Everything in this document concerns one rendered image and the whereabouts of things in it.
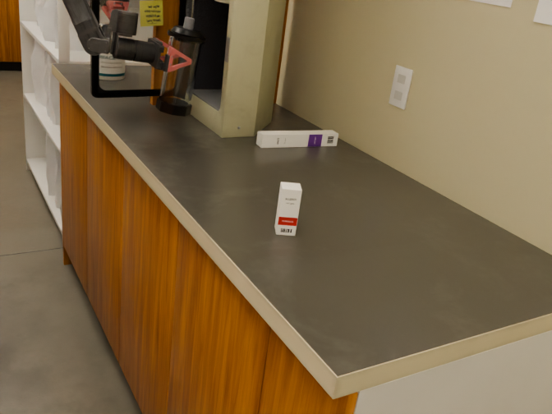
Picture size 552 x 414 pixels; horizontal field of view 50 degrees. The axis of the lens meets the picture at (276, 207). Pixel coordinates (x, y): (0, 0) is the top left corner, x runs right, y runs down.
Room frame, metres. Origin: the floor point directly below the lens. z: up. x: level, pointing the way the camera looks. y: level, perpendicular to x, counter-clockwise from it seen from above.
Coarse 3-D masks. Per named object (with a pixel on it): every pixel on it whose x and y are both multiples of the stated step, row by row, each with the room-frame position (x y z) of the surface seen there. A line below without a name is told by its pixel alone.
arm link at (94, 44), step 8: (112, 16) 1.60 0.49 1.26; (120, 16) 1.60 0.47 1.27; (128, 16) 1.60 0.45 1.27; (136, 16) 1.62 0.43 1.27; (112, 24) 1.60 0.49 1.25; (120, 24) 1.60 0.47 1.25; (128, 24) 1.60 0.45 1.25; (136, 24) 1.62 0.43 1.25; (120, 32) 1.60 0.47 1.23; (128, 32) 1.60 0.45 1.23; (88, 40) 1.56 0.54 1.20; (96, 40) 1.57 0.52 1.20; (104, 40) 1.57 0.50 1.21; (88, 48) 1.56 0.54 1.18; (96, 48) 1.57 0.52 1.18; (104, 48) 1.57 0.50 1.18
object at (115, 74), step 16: (112, 0) 1.82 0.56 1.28; (128, 0) 1.85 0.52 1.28; (144, 0) 1.88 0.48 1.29; (160, 0) 1.91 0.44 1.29; (176, 0) 1.94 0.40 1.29; (144, 16) 1.88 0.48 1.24; (160, 16) 1.91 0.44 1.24; (176, 16) 1.95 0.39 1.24; (112, 32) 1.82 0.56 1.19; (144, 32) 1.88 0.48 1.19; (160, 32) 1.92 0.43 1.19; (112, 64) 1.82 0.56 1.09; (128, 64) 1.85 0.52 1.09; (144, 64) 1.88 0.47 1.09; (112, 80) 1.82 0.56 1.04; (128, 80) 1.85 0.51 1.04; (144, 80) 1.88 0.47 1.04; (160, 80) 1.92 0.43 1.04
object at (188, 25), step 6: (186, 18) 1.70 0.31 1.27; (192, 18) 1.72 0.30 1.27; (186, 24) 1.70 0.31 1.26; (192, 24) 1.71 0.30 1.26; (174, 30) 1.68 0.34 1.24; (180, 30) 1.68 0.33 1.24; (186, 30) 1.68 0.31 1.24; (192, 30) 1.69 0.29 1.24; (198, 30) 1.73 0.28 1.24; (192, 36) 1.67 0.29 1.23; (198, 36) 1.69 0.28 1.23
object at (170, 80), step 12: (180, 48) 1.67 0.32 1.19; (192, 48) 1.68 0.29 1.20; (180, 60) 1.66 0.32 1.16; (192, 60) 1.68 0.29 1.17; (168, 72) 1.67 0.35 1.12; (180, 72) 1.66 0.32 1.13; (192, 72) 1.68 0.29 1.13; (168, 84) 1.66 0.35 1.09; (180, 84) 1.66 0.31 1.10; (192, 84) 1.69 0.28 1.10; (168, 96) 1.66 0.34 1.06; (180, 96) 1.66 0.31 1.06
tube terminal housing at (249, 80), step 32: (192, 0) 1.96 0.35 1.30; (256, 0) 1.75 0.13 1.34; (256, 32) 1.76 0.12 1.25; (224, 64) 1.74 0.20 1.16; (256, 64) 1.77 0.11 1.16; (192, 96) 1.92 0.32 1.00; (224, 96) 1.72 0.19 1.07; (256, 96) 1.77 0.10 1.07; (224, 128) 1.72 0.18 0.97; (256, 128) 1.80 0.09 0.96
